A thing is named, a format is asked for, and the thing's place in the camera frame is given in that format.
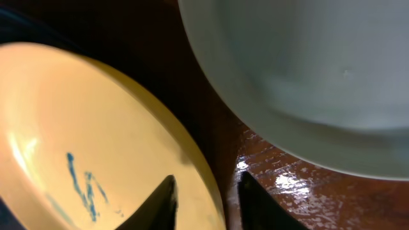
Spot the yellow plate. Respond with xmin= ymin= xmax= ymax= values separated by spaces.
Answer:
xmin=1 ymin=42 xmax=226 ymax=229

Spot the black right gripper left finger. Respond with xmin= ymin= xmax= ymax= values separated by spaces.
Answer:
xmin=116 ymin=175 xmax=178 ymax=230

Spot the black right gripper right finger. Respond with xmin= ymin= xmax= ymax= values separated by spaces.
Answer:
xmin=237 ymin=171 xmax=308 ymax=230

